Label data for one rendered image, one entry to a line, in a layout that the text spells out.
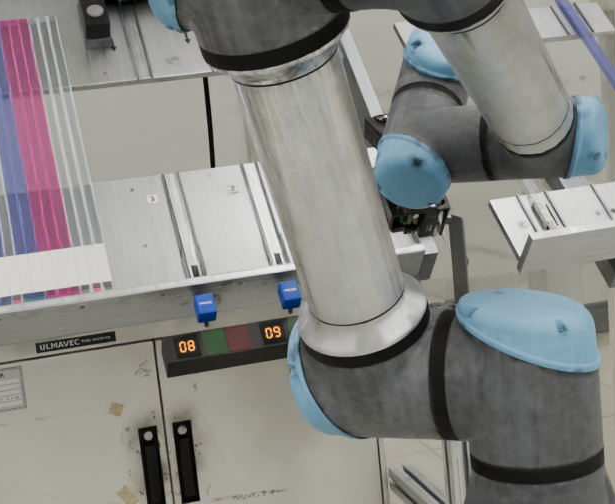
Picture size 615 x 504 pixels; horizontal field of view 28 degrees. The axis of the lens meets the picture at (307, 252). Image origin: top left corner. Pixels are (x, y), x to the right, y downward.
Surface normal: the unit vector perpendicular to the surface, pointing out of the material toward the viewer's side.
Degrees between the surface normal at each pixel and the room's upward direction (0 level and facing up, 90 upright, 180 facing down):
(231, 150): 90
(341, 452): 90
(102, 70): 45
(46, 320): 135
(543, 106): 129
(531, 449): 90
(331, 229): 114
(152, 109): 90
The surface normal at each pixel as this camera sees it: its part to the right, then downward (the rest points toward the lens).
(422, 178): -0.24, 0.76
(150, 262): 0.11, -0.60
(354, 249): 0.35, 0.47
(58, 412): 0.26, 0.14
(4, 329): 0.25, 0.79
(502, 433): -0.58, 0.20
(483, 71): -0.04, 0.95
